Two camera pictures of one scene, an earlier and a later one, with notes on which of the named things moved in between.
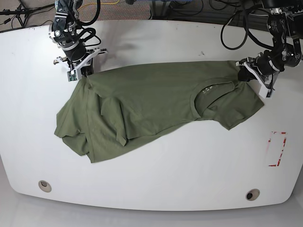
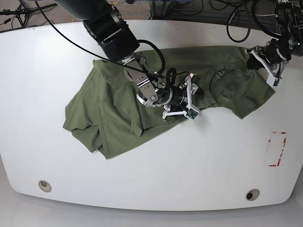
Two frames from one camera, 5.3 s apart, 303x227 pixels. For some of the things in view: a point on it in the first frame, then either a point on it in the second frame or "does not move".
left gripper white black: x=78 y=57 to x=179 y=100
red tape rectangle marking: x=284 y=141 does not move
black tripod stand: x=22 y=12 does not move
